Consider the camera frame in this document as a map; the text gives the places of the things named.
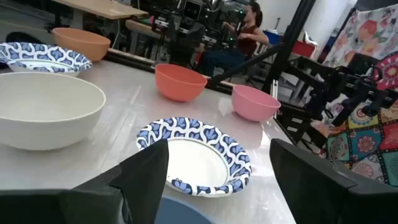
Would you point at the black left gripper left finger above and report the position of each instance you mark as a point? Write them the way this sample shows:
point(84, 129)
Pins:
point(143, 180)

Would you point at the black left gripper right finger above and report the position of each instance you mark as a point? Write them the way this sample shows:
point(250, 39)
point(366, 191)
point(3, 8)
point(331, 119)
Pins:
point(311, 186)

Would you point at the red-orange plastic bowl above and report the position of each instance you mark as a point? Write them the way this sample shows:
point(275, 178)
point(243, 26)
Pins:
point(177, 85)

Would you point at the blue plastic bowl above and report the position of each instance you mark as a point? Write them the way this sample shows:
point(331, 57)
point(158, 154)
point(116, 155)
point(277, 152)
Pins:
point(180, 214)

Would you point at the pink plastic bowl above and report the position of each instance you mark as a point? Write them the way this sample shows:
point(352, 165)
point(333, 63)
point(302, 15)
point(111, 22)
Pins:
point(252, 105)

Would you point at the orange-tan plastic bowl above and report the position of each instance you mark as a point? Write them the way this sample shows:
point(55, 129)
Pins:
point(84, 46)

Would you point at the cream plastic bowl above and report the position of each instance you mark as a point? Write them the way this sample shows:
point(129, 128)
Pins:
point(46, 105)

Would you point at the blue patterned paper bowl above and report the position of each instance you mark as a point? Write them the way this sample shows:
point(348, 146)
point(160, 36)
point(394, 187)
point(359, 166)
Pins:
point(199, 165)
point(40, 53)

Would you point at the black teleoperation arms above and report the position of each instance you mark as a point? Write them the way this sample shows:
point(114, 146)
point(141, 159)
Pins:
point(217, 18)

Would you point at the person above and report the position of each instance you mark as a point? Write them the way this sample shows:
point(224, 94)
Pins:
point(248, 40)

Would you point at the colourful patterned cloth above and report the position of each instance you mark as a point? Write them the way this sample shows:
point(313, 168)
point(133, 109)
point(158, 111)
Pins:
point(367, 146)

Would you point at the blue storage bin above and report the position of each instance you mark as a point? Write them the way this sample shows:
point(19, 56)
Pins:
point(273, 37)

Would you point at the light wooden desk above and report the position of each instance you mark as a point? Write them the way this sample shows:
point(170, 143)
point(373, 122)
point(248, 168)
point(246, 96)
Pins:
point(105, 7)

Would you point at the black robot equipment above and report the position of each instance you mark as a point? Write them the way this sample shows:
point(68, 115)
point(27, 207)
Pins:
point(320, 81)

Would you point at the red storage bin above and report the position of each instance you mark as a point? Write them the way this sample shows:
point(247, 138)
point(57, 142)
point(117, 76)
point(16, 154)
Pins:
point(303, 49)

